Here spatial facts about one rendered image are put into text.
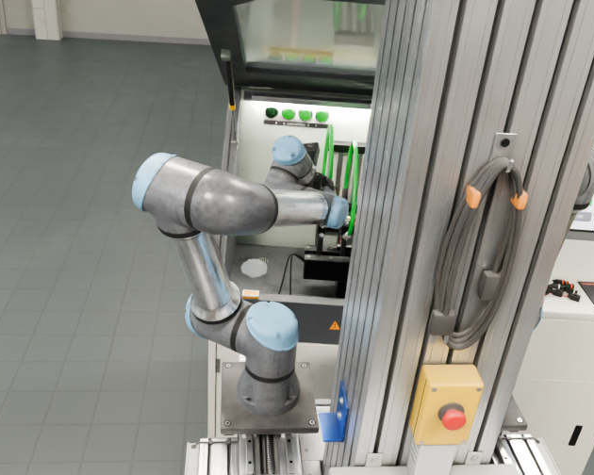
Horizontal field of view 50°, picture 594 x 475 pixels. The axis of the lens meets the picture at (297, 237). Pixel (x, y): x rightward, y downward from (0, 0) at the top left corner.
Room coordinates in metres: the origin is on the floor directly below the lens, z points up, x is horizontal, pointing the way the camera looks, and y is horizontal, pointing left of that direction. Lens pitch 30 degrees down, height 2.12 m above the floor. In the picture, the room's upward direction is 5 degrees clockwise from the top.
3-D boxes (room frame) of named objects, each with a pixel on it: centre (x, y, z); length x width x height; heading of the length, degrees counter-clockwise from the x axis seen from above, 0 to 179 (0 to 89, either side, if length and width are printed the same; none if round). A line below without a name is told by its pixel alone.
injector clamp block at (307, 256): (1.89, -0.20, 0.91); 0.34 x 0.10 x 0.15; 92
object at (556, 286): (1.76, -0.82, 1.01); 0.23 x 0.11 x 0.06; 92
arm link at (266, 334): (1.13, 0.04, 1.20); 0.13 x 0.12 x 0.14; 63
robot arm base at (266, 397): (1.13, 0.04, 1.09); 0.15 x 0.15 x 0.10
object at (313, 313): (1.65, -0.09, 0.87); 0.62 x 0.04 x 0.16; 92
